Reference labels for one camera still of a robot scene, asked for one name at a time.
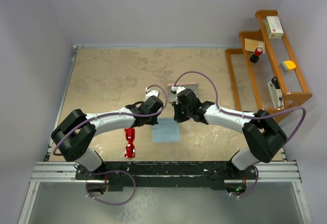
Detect pink glasses case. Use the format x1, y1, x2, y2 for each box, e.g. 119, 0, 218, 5
167, 82, 199, 104

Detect blue cleaning cloth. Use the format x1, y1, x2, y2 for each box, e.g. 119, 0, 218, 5
152, 118, 180, 143

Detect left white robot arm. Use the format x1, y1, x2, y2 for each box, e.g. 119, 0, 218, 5
51, 96, 164, 179

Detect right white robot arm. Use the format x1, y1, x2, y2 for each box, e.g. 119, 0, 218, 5
171, 86, 287, 178

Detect red sunglasses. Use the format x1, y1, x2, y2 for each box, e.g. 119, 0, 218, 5
124, 128, 135, 159

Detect red black stamp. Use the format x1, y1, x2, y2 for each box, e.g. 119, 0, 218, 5
250, 48, 263, 63

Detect wooden tiered shelf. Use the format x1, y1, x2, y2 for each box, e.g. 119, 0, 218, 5
225, 10, 312, 114

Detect tan paper packet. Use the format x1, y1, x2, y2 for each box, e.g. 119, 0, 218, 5
244, 38, 265, 53

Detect white black device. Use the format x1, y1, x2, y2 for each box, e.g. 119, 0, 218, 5
267, 77, 285, 108

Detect yellow grey sponge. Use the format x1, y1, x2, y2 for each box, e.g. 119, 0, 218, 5
279, 60, 296, 73

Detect white red box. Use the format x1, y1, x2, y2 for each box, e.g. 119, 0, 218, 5
264, 16, 284, 39

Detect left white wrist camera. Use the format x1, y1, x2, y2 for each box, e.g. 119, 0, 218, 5
144, 87, 160, 101

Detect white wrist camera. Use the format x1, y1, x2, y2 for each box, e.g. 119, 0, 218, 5
144, 87, 160, 101
171, 86, 185, 95

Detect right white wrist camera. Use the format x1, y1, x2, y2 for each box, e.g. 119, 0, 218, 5
171, 86, 185, 95

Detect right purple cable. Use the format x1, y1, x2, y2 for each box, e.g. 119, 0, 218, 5
173, 71, 307, 198

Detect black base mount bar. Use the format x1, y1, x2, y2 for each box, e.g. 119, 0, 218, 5
74, 161, 258, 192

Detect aluminium frame rail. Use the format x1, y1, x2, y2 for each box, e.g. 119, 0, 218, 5
19, 161, 312, 223

